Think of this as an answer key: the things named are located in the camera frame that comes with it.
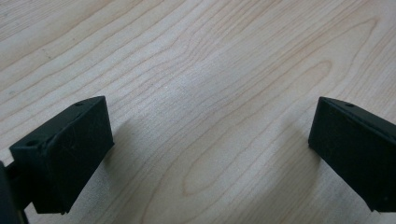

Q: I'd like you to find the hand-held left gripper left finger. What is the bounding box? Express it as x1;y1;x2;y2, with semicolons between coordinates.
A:
5;95;115;216

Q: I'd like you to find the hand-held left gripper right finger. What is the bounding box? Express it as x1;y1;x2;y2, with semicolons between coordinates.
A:
307;96;396;214

